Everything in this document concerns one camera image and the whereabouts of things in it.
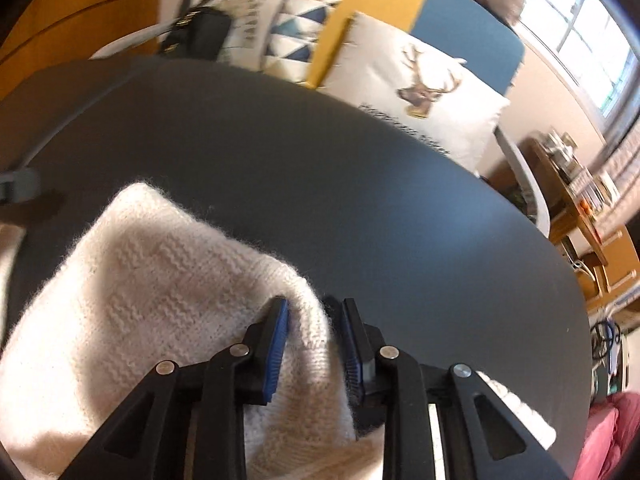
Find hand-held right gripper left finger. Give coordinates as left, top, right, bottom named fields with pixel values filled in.
left=57, top=296, right=291, bottom=480

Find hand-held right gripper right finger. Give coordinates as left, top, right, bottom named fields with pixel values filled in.
left=324, top=296, right=571, bottom=480

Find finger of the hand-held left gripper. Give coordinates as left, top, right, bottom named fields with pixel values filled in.
left=0, top=168, right=42, bottom=202

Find white knit sweater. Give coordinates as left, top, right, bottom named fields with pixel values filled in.
left=0, top=180, right=558, bottom=480

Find orange wooden wardrobe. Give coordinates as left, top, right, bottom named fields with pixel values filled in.
left=0, top=0, right=166, bottom=101

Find black handbag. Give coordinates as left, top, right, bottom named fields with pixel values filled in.
left=157, top=5, right=231, bottom=63

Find wooden shelf unit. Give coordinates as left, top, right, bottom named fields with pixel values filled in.
left=487, top=130, right=640, bottom=311

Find pink cloth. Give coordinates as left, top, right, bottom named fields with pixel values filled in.
left=572, top=392, right=633, bottom=480

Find row of small shelf items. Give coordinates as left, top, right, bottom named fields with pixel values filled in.
left=542, top=130, right=621, bottom=211

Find deer print pillow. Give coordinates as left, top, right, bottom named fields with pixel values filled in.
left=325, top=10, right=511, bottom=176

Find triangle pattern pillow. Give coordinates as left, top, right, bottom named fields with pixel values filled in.
left=220, top=0, right=343, bottom=83

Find window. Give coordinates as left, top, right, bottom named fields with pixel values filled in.
left=520, top=0, right=640, bottom=121

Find tangled cables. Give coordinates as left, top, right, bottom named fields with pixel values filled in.
left=590, top=310, right=631, bottom=401

